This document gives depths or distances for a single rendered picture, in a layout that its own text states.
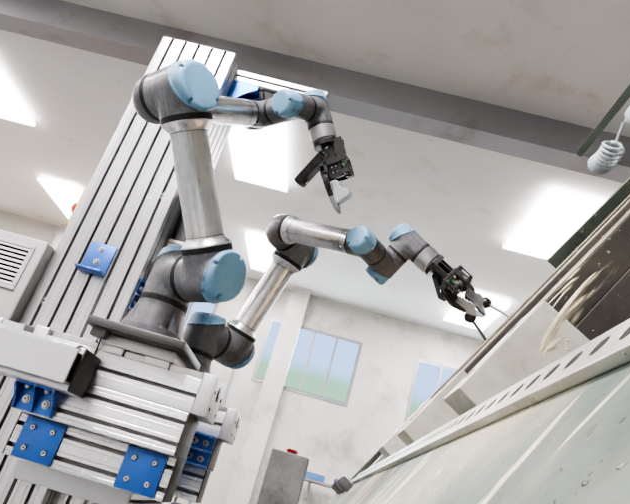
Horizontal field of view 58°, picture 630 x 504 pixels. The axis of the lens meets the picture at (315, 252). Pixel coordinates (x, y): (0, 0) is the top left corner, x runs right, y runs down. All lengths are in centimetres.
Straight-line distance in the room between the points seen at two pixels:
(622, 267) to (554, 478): 46
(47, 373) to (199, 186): 49
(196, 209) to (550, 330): 88
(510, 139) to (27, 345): 388
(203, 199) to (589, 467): 116
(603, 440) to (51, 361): 114
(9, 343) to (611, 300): 107
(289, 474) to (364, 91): 330
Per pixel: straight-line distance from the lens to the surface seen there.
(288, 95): 158
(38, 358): 127
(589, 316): 61
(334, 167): 162
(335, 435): 894
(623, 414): 20
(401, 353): 929
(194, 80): 130
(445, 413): 85
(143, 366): 132
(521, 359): 57
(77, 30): 521
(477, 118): 461
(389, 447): 106
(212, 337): 186
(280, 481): 187
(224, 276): 128
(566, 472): 19
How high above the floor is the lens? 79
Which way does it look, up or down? 23 degrees up
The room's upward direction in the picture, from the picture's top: 17 degrees clockwise
